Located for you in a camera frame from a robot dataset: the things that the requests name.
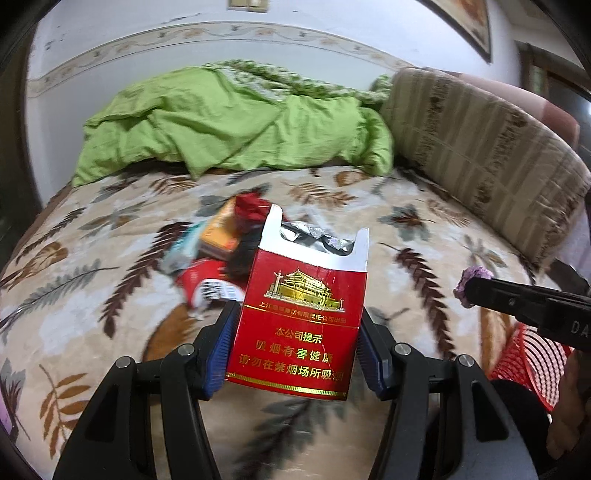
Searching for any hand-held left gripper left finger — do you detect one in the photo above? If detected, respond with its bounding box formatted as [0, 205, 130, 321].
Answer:
[53, 300, 242, 480]

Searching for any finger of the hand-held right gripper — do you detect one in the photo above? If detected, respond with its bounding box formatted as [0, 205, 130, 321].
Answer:
[464, 276, 539, 326]

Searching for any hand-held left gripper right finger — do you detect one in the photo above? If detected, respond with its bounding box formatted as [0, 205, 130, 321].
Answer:
[358, 307, 541, 480]

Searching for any purple paper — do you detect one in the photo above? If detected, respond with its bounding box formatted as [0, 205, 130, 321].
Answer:
[455, 265, 491, 308]

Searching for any red plastic basket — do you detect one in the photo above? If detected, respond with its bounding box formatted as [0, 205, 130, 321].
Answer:
[488, 320, 575, 414]

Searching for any red and white packet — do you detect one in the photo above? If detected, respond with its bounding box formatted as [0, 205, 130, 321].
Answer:
[178, 258, 247, 320]

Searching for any red cigarette pack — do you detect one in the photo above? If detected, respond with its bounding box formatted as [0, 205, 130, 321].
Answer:
[225, 203, 370, 401]

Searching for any dark brown wrapper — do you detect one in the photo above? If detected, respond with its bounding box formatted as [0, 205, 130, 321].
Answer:
[225, 226, 260, 289]

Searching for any white teal packet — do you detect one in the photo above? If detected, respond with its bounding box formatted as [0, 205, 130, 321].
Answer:
[161, 220, 209, 278]

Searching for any orange box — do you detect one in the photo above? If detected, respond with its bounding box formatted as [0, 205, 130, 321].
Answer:
[199, 200, 245, 260]

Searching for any red wrapper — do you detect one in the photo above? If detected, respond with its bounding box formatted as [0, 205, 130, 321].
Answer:
[233, 194, 273, 232]

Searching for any striped headboard cushion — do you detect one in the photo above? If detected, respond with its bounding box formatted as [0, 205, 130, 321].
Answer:
[379, 67, 591, 274]

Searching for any leaf print blanket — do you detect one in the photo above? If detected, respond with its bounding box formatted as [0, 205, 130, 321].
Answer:
[0, 164, 571, 480]

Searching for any brown wooden door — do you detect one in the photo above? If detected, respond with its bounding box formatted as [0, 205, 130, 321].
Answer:
[515, 41, 591, 139]

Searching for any green quilt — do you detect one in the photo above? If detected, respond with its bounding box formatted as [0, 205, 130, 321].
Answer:
[71, 60, 395, 188]

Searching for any framed wall picture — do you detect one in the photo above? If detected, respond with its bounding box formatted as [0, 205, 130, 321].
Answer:
[418, 0, 492, 64]

